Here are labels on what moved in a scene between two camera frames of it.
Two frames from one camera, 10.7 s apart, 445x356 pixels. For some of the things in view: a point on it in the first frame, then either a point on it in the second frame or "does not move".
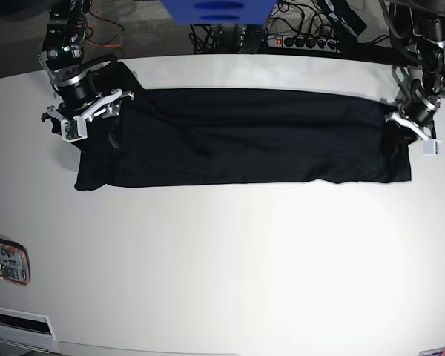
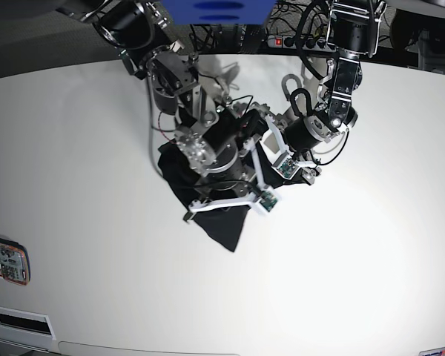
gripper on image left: (76, 93) to (227, 179)
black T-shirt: (188, 136) to (225, 224)
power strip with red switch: (314, 43) does not move
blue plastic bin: (219, 12) does not move
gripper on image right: (417, 110) to (304, 133)
